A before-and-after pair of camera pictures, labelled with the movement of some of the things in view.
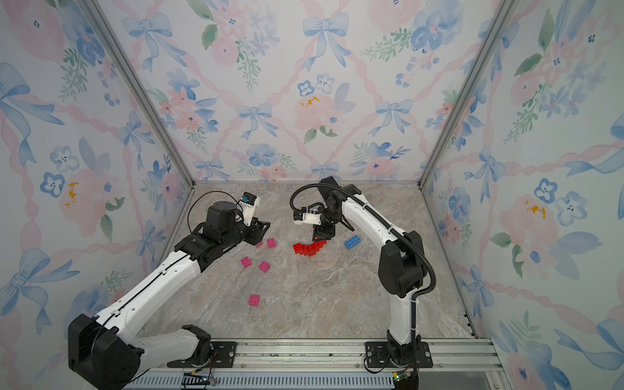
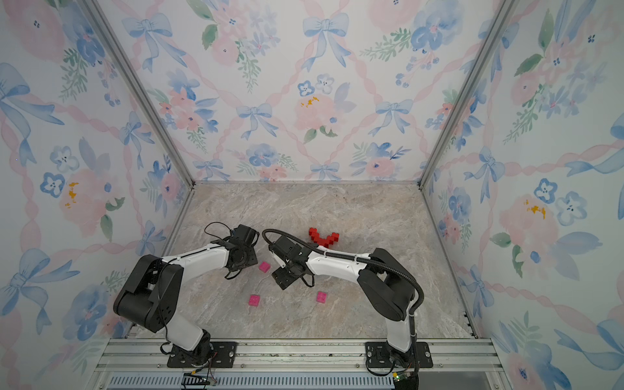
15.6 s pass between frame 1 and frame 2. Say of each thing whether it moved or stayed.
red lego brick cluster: moved
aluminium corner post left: stayed
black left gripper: moved
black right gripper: moved
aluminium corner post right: stayed
